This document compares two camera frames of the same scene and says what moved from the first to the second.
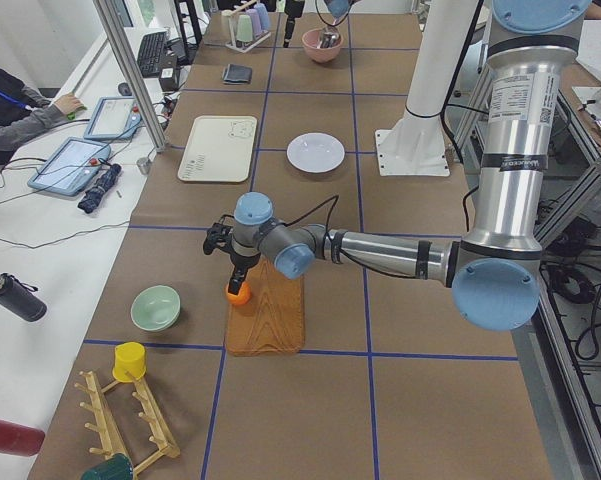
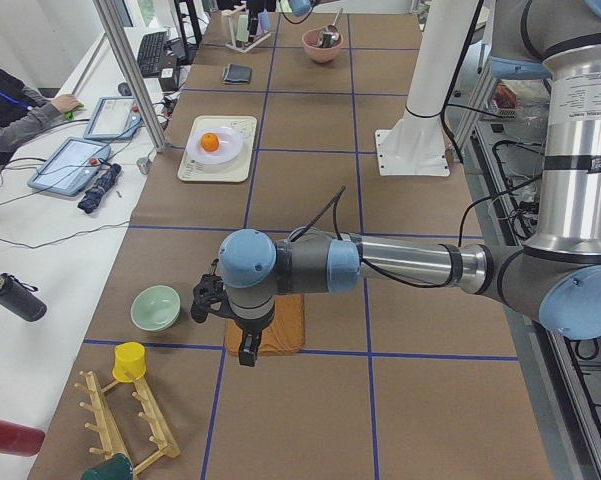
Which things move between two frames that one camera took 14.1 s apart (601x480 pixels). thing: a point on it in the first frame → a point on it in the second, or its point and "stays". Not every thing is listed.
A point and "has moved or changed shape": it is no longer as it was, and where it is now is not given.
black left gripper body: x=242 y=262 → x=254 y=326
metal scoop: x=329 y=38 stays
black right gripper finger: x=289 y=31 → x=252 y=28
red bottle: x=6 y=437 stays
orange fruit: x=242 y=297 has moved or changed shape
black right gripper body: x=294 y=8 → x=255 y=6
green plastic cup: x=244 y=28 stays
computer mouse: x=124 y=89 stays
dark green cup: x=114 y=467 stays
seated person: x=11 y=113 stays
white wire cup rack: x=232 y=31 stays
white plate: x=316 y=152 → x=229 y=148
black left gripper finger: x=236 y=280 → x=248 y=347
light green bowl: x=155 y=308 stays
